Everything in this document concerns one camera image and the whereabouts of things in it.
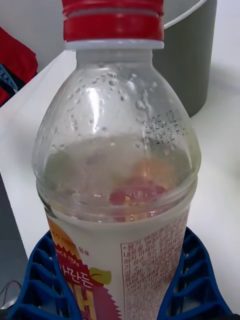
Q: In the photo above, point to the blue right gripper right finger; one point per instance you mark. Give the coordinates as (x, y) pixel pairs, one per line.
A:
(195, 280)

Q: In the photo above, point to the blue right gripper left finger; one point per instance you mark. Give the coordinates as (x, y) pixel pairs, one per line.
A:
(40, 280)

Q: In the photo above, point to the clear plastic bottle red cap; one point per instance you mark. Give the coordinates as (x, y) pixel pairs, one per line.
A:
(116, 160)

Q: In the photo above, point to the red fabric item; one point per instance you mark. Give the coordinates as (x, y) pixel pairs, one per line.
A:
(15, 67)

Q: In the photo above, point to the grey plastic waste bin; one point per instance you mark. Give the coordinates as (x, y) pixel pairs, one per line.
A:
(186, 57)

